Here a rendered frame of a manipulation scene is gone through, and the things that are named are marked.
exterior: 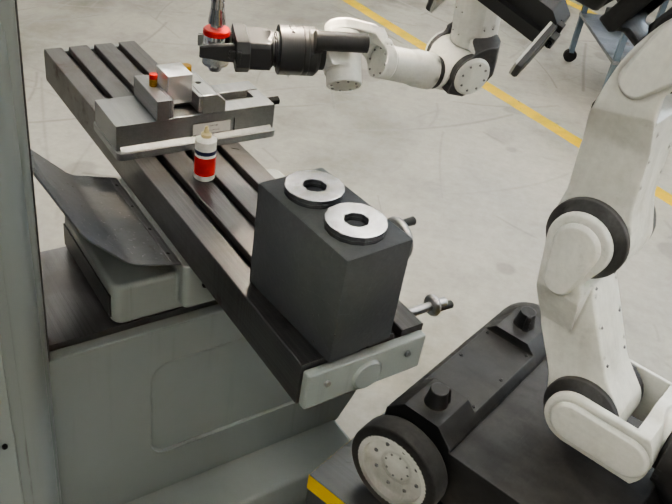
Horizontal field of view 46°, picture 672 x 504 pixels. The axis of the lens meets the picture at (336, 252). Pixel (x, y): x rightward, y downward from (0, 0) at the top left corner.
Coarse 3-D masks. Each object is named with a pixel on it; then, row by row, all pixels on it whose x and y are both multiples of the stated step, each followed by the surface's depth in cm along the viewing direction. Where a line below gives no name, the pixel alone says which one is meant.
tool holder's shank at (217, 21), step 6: (216, 0) 135; (222, 0) 135; (216, 6) 135; (222, 6) 135; (210, 12) 136; (216, 12) 136; (222, 12) 136; (210, 18) 136; (216, 18) 136; (222, 18) 136; (210, 24) 138; (216, 24) 136; (222, 24) 137; (216, 30) 138
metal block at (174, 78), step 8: (160, 64) 158; (168, 64) 159; (176, 64) 160; (160, 72) 157; (168, 72) 156; (176, 72) 156; (184, 72) 157; (160, 80) 158; (168, 80) 155; (176, 80) 156; (184, 80) 157; (192, 80) 158; (168, 88) 156; (176, 88) 157; (184, 88) 158; (176, 96) 158; (184, 96) 159
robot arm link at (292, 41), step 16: (240, 32) 140; (256, 32) 141; (272, 32) 140; (288, 32) 139; (240, 48) 136; (256, 48) 137; (272, 48) 138; (288, 48) 139; (304, 48) 140; (240, 64) 137; (256, 64) 139; (272, 64) 141; (288, 64) 140
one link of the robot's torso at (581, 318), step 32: (576, 224) 129; (544, 256) 135; (576, 256) 130; (608, 256) 128; (544, 288) 138; (576, 288) 134; (608, 288) 141; (544, 320) 145; (576, 320) 141; (608, 320) 142; (576, 352) 144; (608, 352) 142; (576, 384) 144; (608, 384) 142; (640, 384) 150
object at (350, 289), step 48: (288, 192) 115; (336, 192) 117; (288, 240) 116; (336, 240) 109; (384, 240) 111; (288, 288) 120; (336, 288) 109; (384, 288) 114; (336, 336) 113; (384, 336) 121
